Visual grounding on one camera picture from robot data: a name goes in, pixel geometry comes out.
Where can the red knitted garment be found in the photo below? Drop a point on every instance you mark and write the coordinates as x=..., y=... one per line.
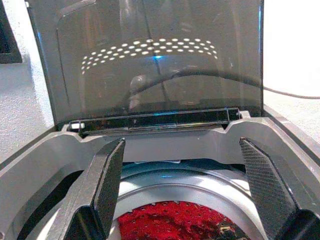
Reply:
x=175, y=220

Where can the dark tinted washer lid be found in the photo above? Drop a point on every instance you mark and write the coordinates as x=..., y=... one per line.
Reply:
x=150, y=87

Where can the grey top-load washing machine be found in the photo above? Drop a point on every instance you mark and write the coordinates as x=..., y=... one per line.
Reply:
x=175, y=147

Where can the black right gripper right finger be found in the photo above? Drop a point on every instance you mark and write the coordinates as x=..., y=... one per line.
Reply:
x=270, y=190

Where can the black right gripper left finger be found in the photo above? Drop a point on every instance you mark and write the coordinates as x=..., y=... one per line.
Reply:
x=100, y=187

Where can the pale washer drum rim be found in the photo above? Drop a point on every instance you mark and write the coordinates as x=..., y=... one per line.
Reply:
x=200, y=190

